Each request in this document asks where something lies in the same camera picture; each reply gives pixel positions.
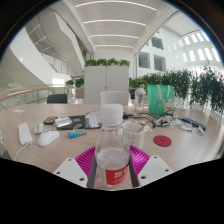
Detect white power strip cable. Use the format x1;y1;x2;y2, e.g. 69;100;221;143
13;142;31;162

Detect ceiling light strips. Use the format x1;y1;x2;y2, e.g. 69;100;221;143
73;0;158;49

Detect black cable bundle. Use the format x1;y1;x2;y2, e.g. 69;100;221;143
133;111;183;129

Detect small blue-green tube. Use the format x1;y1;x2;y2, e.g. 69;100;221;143
68;128;88;139

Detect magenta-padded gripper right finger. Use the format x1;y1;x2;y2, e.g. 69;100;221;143
128;144;174;188

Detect clear glass jug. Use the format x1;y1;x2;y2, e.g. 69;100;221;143
133;84;148;114

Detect potted green plants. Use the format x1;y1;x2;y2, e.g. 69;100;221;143
65;77;85;88

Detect small clear wrapped packet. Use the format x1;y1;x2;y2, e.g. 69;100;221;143
195;124;205;136

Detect green plants on cabinet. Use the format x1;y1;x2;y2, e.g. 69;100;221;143
83;58;131;68

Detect white computer mouse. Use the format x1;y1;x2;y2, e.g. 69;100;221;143
36;129;61;147

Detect small grey-white mouse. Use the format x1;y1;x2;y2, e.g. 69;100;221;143
33;121;46;135

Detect small red-black case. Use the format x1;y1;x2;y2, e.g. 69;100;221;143
42;115;59;126

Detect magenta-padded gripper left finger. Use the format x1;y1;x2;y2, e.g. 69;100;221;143
53;146;98;189

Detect dark blue keyboard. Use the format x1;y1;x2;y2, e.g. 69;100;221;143
181;116;208;132

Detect black notebook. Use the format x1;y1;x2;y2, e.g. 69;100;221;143
54;114;103;131

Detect flat round red coaster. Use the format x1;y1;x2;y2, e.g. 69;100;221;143
152;134;173;148

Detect white flat packet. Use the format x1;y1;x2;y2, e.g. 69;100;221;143
180;123;194;132

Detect black chair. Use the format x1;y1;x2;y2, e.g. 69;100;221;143
46;93;69;105

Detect white cabinet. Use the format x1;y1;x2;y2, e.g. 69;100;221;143
83;65;130;105

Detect wooden handrail glass railing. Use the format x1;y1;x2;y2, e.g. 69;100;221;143
0;84;69;108

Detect clear plastic water bottle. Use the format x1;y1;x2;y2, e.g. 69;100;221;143
94;103;132;187

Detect green hedge plants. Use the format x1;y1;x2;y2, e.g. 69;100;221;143
129;64;224;112

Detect green tote bag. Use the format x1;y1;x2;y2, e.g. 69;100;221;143
146;84;175;116

